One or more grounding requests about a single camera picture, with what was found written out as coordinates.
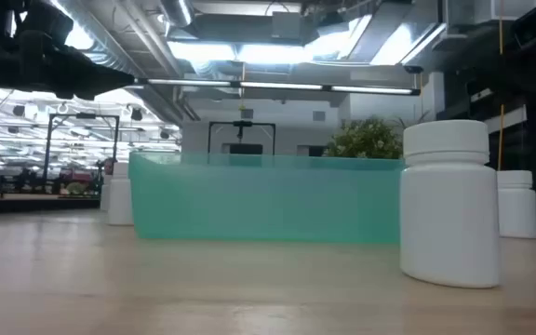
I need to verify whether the black screen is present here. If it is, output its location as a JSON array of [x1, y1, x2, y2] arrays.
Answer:
[[228, 142, 264, 156]]

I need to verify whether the small-leaved green bush plant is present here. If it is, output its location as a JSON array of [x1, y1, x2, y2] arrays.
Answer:
[[323, 115, 405, 160]]

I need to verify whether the black gantry frame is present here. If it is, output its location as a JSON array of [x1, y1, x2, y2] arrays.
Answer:
[[208, 119, 277, 157], [42, 113, 121, 187]]

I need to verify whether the dark background table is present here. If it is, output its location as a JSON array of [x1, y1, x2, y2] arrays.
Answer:
[[0, 193, 101, 216]]

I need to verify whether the green translucent plastic basket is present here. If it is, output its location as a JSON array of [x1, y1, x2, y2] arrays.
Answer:
[[127, 151, 407, 244]]

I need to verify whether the grey ceiling box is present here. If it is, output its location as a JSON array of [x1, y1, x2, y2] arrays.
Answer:
[[271, 11, 304, 41]]

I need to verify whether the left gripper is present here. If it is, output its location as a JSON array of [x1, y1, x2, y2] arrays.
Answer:
[[0, 42, 135, 101]]

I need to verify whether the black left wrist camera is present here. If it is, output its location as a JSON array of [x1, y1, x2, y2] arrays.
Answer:
[[15, 0, 74, 47]]

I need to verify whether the round silver duct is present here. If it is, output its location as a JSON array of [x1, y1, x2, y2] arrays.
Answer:
[[158, 0, 194, 28]]

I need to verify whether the long LED light bar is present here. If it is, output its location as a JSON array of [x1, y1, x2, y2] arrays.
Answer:
[[130, 77, 422, 97]]

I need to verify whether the corrugated silver ventilation duct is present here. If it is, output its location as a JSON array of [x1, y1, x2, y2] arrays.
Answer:
[[65, 0, 151, 79]]

